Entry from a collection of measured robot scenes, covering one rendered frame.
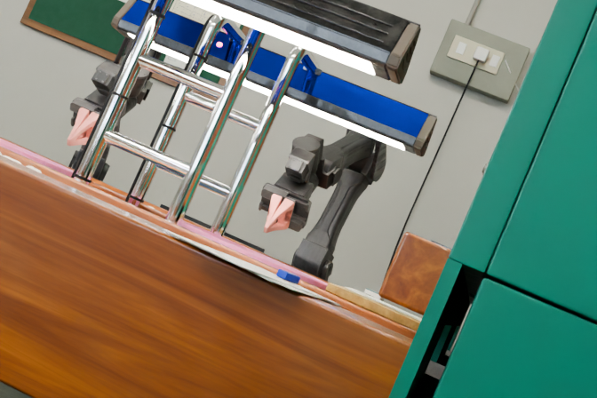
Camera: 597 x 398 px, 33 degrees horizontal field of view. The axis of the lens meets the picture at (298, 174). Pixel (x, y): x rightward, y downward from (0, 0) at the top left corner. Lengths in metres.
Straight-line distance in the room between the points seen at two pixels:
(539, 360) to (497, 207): 0.12
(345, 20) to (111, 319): 0.50
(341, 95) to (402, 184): 2.16
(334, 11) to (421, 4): 2.84
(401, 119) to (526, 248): 1.02
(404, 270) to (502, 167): 0.25
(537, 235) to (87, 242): 0.41
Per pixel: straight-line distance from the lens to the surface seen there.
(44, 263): 0.98
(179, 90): 1.73
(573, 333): 0.80
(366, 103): 1.81
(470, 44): 3.99
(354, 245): 3.95
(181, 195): 1.44
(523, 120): 0.81
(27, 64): 4.41
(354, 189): 2.36
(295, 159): 2.00
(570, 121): 0.81
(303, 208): 2.03
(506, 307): 0.80
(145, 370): 0.94
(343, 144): 2.25
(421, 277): 1.02
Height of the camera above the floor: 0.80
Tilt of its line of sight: 4 degrees up
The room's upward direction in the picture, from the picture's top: 24 degrees clockwise
